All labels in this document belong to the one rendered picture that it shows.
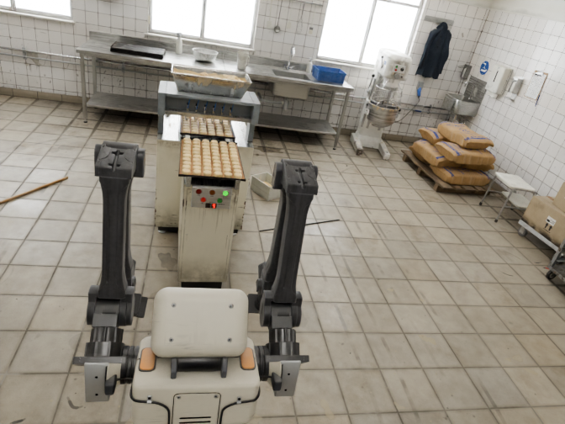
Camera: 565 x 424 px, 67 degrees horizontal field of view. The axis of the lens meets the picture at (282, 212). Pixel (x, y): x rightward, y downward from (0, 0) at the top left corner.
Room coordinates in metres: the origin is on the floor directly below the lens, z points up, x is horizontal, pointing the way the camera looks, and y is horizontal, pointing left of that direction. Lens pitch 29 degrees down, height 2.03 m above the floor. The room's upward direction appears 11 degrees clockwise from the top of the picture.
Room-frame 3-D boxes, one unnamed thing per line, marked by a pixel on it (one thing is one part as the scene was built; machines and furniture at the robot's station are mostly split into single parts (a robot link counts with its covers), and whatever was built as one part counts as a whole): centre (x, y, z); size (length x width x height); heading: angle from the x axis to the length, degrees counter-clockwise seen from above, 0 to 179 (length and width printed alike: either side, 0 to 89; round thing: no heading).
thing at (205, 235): (2.63, 0.55, 0.45); 0.70 x 0.34 x 0.90; 17
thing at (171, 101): (3.11, 0.70, 1.01); 0.72 x 0.33 x 0.34; 107
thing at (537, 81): (5.53, -2.72, 1.37); 0.27 x 0.02 x 0.40; 15
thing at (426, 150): (5.51, -1.88, 0.32); 0.72 x 0.42 x 0.17; 19
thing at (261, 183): (4.01, 0.21, 0.08); 0.30 x 0.22 x 0.16; 48
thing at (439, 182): (5.57, -2.08, 0.06); 1.20 x 0.80 x 0.11; 17
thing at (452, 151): (5.29, -2.15, 0.47); 0.72 x 0.42 x 0.17; 110
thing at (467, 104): (6.45, -2.29, 0.93); 0.99 x 0.38 x 1.09; 15
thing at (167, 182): (3.56, 0.84, 0.42); 1.28 x 0.72 x 0.84; 17
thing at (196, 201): (2.28, 0.45, 0.77); 0.24 x 0.04 x 0.14; 107
